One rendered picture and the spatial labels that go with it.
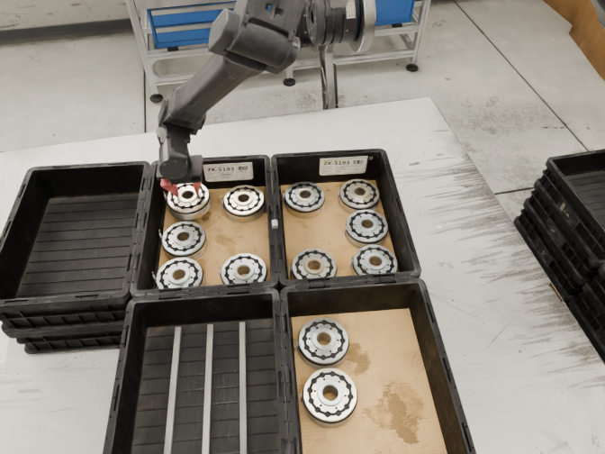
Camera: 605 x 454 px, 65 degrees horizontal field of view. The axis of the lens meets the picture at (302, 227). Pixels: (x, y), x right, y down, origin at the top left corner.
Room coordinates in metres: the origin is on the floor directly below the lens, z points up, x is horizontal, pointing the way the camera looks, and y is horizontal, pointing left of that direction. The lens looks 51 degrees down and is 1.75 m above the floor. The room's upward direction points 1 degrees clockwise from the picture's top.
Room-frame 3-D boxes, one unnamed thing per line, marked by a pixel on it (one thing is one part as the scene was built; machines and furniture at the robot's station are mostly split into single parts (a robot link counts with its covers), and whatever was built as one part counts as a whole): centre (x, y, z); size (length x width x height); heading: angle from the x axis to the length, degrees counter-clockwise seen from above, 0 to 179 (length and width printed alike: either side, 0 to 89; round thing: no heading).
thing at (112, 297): (0.67, 0.51, 0.92); 0.40 x 0.30 x 0.02; 6
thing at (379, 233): (0.74, -0.16, 0.86); 0.10 x 0.10 x 0.01
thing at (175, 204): (0.79, 0.28, 0.89); 0.10 x 0.10 x 0.01
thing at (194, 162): (0.79, 0.28, 1.01); 0.10 x 0.07 x 0.07; 96
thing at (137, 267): (0.70, 0.22, 0.92); 0.40 x 0.30 x 0.02; 6
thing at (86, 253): (0.67, 0.51, 0.87); 0.40 x 0.30 x 0.11; 6
